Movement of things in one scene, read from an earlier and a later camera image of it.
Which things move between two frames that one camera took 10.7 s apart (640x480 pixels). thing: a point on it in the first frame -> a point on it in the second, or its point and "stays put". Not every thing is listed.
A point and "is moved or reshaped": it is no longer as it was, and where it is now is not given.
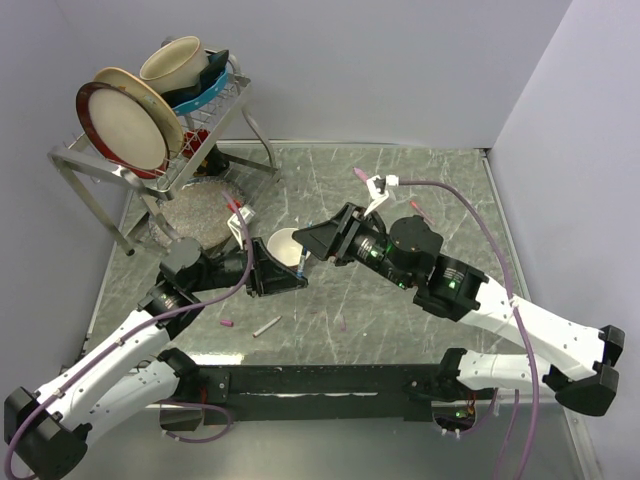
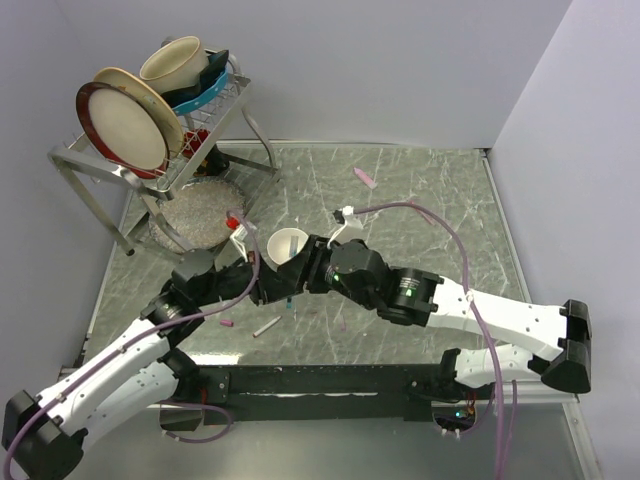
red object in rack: x=193 y=139 stays put
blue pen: x=301 y=267 is moved or reshaped
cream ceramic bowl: x=175 y=66 stays put
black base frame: x=299 y=393 stays put
